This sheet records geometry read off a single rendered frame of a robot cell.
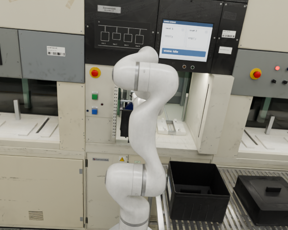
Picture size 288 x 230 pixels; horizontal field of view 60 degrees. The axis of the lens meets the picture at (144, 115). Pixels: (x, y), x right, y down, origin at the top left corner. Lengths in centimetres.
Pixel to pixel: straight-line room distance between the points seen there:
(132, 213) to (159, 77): 52
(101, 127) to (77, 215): 78
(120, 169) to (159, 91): 32
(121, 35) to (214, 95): 65
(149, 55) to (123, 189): 49
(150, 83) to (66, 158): 114
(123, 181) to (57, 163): 99
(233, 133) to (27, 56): 137
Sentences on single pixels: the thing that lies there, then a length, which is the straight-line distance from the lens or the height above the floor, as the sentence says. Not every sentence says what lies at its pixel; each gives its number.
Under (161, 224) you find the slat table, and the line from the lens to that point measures 134.
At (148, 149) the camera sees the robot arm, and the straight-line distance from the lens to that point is 88.
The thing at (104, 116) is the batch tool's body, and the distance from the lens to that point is 162.
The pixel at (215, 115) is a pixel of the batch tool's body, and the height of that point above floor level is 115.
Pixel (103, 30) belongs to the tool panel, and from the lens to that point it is 149.
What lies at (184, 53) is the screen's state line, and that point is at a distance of 151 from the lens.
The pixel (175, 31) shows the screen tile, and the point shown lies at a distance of 149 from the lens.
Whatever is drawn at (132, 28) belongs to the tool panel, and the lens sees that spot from 147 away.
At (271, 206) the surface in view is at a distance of 150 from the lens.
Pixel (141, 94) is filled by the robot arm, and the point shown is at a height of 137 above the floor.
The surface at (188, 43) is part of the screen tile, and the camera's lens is 151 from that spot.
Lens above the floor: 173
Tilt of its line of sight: 23 degrees down
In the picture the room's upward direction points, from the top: 5 degrees clockwise
